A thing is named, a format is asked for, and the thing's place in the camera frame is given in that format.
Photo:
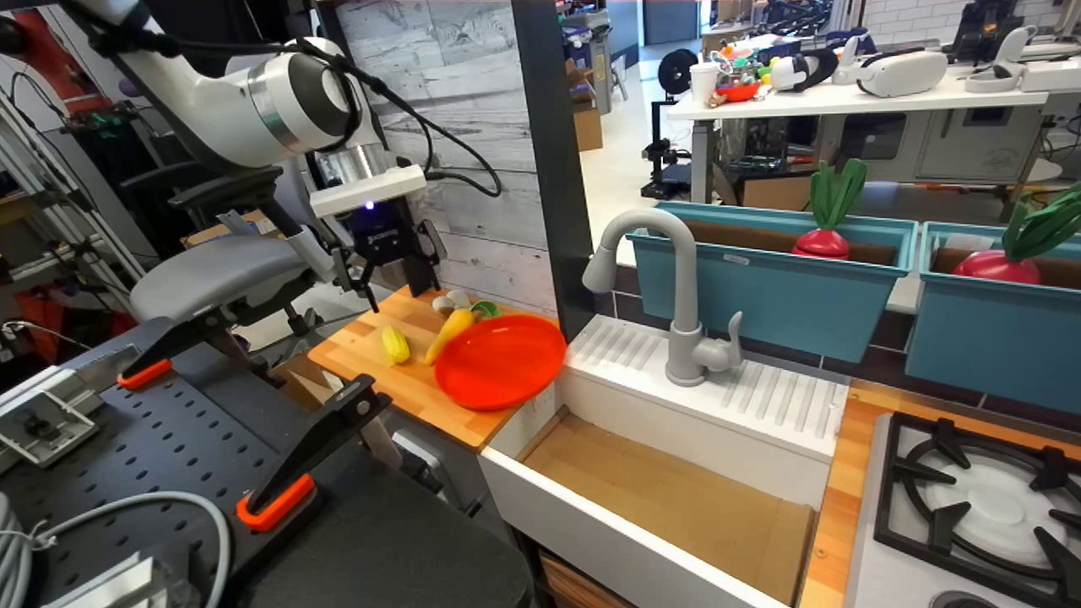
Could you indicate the wooden kitchen countertop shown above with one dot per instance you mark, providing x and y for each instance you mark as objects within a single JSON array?
[{"x": 372, "y": 367}]

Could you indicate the white background table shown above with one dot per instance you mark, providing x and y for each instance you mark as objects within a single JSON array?
[{"x": 854, "y": 104}]

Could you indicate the grey square bracket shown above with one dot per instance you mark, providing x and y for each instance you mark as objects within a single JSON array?
[{"x": 45, "y": 426}]

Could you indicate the white toy sink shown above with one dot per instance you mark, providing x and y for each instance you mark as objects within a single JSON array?
[{"x": 677, "y": 496}]

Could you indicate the red plastic plate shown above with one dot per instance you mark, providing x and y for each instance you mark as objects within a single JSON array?
[{"x": 501, "y": 360}]

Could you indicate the orange toy carrot green top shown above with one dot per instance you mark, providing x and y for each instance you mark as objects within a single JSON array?
[{"x": 449, "y": 329}]

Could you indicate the grey office chair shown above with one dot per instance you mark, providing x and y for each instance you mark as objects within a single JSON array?
[{"x": 214, "y": 275}]

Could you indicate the toy stove black grates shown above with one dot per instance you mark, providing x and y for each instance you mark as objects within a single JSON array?
[{"x": 982, "y": 496}]

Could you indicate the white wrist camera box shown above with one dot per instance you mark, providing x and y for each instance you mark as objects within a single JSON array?
[{"x": 366, "y": 190}]

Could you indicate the white toy garlic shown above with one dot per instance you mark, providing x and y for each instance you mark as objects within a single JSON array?
[{"x": 449, "y": 298}]

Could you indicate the teal planter box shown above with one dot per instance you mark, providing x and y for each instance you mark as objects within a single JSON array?
[
  {"x": 991, "y": 341},
  {"x": 777, "y": 298}
]

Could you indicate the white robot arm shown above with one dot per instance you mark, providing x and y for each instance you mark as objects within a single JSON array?
[{"x": 205, "y": 88}]

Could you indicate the white VR headset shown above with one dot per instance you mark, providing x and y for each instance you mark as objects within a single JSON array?
[{"x": 898, "y": 72}]

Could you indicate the black perforated table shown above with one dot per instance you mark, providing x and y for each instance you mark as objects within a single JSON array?
[{"x": 170, "y": 451}]

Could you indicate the black vertical pillar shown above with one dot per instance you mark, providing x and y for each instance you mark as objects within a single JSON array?
[{"x": 545, "y": 113}]

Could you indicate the colourful toy pile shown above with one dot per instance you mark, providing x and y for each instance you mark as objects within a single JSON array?
[{"x": 737, "y": 83}]

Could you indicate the grey toy faucet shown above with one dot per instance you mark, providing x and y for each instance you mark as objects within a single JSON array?
[{"x": 680, "y": 327}]

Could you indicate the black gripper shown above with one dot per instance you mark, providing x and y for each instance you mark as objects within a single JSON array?
[{"x": 384, "y": 239}]

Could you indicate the red toy radish green leaves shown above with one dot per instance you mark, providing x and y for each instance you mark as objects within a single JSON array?
[
  {"x": 997, "y": 264},
  {"x": 821, "y": 243}
]

